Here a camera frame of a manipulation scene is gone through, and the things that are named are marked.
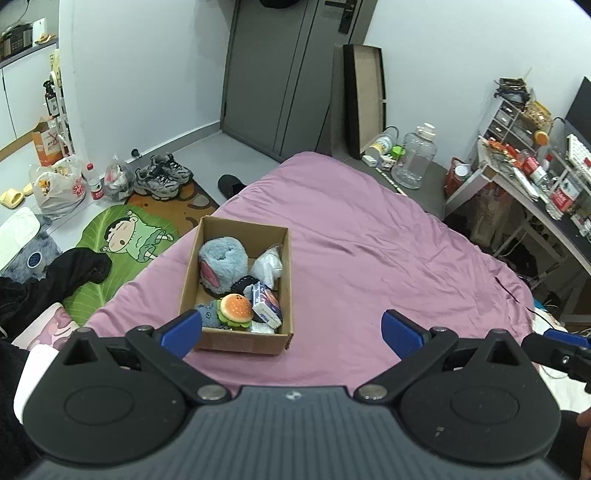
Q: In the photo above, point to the small blue plush toy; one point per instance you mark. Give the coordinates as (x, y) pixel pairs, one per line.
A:
(208, 314)

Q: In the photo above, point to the yellow slipper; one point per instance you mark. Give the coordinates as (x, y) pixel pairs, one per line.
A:
(12, 198)

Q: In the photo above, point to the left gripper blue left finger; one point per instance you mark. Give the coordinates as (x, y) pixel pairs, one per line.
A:
(181, 334)

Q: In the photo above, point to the red label water bottle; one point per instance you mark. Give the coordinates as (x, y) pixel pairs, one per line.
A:
(93, 181)

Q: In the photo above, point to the grey sneaker pair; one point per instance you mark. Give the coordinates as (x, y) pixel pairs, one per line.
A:
(162, 178)

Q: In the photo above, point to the green cartoon floor mat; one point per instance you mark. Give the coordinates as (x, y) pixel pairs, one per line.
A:
(131, 238)

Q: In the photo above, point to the black slipper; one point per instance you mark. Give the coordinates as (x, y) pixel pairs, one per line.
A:
(229, 186)

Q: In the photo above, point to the orange white carton box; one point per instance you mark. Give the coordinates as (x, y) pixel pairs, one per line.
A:
(46, 142)

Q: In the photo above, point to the burger plush toy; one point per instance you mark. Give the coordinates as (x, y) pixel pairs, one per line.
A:
(234, 311)

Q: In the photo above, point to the clear bag with items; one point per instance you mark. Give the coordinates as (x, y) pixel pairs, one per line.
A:
(118, 180)

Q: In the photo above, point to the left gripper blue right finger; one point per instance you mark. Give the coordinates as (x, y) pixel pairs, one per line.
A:
(402, 335)

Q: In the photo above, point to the dark grey door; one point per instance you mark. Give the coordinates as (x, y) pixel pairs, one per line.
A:
(277, 90)

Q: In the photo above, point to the blue tissue pack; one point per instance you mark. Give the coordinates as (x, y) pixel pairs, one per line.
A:
(266, 306)

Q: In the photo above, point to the fluffy blue plush roll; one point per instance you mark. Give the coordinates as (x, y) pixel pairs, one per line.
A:
(222, 262)

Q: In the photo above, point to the pink bed sheet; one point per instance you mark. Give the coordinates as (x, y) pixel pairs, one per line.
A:
(353, 249)

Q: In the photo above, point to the large clear plastic jar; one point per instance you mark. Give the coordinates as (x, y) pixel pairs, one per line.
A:
(419, 151)

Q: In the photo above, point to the white charger adapter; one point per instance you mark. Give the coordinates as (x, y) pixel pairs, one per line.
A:
(370, 161)

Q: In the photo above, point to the clear bag white filling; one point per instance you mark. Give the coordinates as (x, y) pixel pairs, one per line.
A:
(268, 267)

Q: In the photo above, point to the person's right hand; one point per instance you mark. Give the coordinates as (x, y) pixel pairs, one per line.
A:
(583, 422)

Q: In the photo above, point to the brown cardboard box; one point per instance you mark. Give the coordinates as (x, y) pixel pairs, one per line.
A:
(256, 238)

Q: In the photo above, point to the white plastic shopping bag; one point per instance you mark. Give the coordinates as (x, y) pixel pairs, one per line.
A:
(59, 188)

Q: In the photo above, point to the white desk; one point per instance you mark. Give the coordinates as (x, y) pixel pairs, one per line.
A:
(521, 190)

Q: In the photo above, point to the black framed board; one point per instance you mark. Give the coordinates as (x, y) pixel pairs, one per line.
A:
(364, 96)

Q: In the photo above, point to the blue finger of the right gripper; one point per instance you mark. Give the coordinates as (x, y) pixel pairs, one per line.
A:
(568, 338)

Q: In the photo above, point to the black clothing pile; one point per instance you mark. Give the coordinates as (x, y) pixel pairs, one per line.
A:
(22, 303)

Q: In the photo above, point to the grey drawer organizer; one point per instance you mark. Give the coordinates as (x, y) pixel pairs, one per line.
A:
(505, 122)

